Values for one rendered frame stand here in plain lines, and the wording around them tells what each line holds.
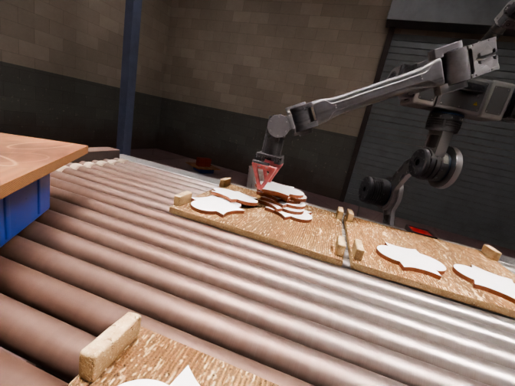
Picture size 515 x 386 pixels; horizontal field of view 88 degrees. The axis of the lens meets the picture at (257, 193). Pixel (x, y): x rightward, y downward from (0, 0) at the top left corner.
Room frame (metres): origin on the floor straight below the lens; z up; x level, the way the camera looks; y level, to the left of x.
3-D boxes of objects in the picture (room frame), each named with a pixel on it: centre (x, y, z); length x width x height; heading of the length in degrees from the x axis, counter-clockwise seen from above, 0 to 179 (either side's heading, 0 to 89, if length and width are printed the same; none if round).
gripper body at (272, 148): (0.79, -0.02, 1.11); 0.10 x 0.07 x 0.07; 169
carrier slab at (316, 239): (0.72, -0.04, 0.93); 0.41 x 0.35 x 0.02; 76
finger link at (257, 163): (0.75, -0.01, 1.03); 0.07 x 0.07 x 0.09; 79
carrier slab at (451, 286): (0.63, -0.46, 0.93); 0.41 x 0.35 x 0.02; 78
